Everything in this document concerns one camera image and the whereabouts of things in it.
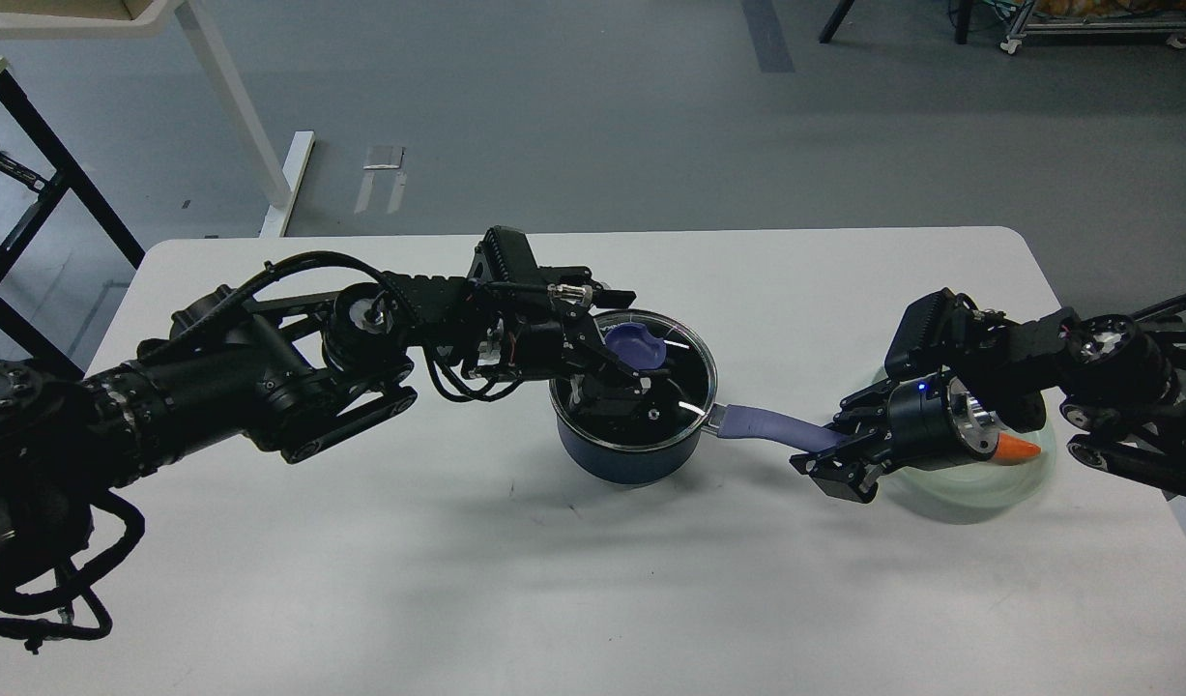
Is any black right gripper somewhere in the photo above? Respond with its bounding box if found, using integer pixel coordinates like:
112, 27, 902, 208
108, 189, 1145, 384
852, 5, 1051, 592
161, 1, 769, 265
790, 373, 1002, 504

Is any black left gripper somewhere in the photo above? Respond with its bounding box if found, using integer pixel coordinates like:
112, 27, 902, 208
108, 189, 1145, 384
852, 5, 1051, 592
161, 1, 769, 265
460, 226, 668, 419

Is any glass lid with blue knob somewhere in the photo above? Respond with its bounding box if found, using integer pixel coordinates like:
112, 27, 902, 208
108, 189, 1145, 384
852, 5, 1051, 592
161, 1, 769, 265
550, 309, 718, 453

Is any blue saucepan with handle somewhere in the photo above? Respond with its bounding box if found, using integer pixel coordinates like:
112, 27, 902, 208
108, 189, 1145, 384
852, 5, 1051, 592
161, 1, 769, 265
549, 308, 850, 487

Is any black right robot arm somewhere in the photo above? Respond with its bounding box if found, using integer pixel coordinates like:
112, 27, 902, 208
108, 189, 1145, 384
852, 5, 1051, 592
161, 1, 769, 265
790, 289, 1186, 503

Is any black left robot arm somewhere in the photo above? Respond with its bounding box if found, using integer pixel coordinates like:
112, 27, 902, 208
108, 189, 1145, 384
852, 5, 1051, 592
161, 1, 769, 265
0, 226, 669, 652

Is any pale green glass plate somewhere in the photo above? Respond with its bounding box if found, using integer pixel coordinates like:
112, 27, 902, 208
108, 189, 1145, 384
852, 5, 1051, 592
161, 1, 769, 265
880, 411, 1056, 524

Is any orange toy carrot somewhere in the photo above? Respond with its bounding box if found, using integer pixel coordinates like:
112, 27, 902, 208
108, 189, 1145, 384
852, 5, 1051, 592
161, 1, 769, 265
991, 432, 1042, 466

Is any black furniture leg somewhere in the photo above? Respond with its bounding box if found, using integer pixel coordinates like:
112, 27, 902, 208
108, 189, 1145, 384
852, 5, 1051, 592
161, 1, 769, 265
818, 0, 856, 44

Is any metal cart with wheels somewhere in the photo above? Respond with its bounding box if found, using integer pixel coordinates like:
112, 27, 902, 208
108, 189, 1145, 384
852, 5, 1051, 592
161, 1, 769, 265
997, 1, 1186, 55

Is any black metal rack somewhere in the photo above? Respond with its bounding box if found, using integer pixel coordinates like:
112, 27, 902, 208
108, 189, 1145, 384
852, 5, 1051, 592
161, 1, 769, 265
0, 57, 145, 379

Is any white table frame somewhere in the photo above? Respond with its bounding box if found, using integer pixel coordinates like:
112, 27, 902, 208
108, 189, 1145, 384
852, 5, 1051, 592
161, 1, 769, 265
0, 0, 315, 240

